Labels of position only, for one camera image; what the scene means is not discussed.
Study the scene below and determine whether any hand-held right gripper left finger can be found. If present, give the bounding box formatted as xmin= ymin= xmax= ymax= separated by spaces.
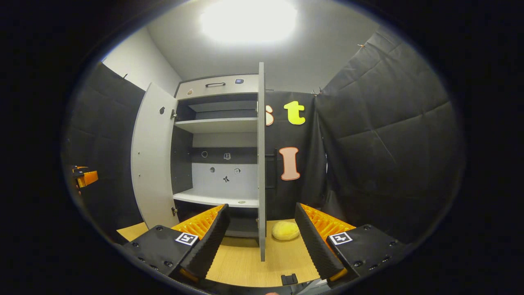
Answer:
xmin=123 ymin=204 xmax=230 ymax=283

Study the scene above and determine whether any grey cabinet drawer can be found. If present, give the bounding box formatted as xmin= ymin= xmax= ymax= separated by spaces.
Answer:
xmin=176 ymin=75 xmax=259 ymax=100

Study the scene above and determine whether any large ceiling light panel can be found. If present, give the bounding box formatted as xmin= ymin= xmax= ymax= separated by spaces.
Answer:
xmin=199 ymin=0 xmax=298 ymax=45

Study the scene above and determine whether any black backdrop cloth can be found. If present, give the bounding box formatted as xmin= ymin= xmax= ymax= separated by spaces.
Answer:
xmin=61 ymin=25 xmax=465 ymax=246

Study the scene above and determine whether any yellow soft toy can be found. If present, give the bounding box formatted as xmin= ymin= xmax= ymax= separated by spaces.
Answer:
xmin=272 ymin=221 xmax=300 ymax=241

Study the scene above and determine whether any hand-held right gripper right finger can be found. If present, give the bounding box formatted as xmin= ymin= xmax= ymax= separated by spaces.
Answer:
xmin=295 ymin=202 xmax=407 ymax=282

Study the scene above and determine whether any grey double-door shoe cabinet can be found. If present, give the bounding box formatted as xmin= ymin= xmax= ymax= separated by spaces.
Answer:
xmin=171 ymin=74 xmax=260 ymax=239

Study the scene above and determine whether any grey cabinet door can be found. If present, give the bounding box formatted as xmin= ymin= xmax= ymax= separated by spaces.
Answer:
xmin=256 ymin=62 xmax=280 ymax=262
xmin=131 ymin=82 xmax=193 ymax=229

